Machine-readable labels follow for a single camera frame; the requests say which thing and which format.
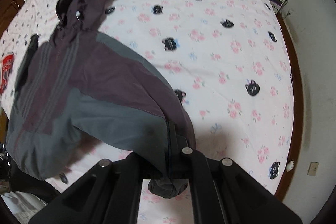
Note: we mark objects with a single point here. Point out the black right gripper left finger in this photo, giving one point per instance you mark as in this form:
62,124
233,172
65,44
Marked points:
108,193

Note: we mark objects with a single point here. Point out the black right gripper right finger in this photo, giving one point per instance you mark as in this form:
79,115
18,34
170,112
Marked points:
221,191

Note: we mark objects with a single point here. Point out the purple grey hooded jacket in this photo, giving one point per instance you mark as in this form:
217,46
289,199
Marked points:
83,82

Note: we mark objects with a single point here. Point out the red basketball jersey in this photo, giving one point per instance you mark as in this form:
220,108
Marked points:
6,68

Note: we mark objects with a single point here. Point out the pink cat print bedsheet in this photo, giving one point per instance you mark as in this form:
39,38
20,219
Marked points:
228,60

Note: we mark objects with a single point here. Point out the white wall socket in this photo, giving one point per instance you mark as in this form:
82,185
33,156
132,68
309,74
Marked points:
312,171

